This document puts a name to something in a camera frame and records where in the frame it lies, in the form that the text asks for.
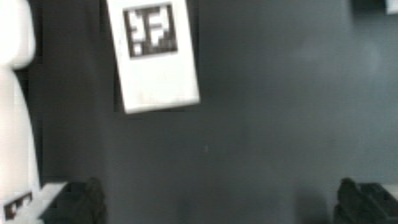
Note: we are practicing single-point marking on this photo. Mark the white chair leg upright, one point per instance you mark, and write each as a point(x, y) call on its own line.
point(375, 6)

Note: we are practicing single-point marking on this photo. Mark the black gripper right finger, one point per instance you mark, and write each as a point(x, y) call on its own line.
point(366, 203)

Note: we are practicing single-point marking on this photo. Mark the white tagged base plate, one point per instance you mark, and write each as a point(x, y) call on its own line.
point(25, 198)

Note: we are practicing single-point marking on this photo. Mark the white chair leg with tag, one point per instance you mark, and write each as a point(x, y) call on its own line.
point(153, 54)

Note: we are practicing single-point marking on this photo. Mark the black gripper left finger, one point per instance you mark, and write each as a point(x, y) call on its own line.
point(76, 208)

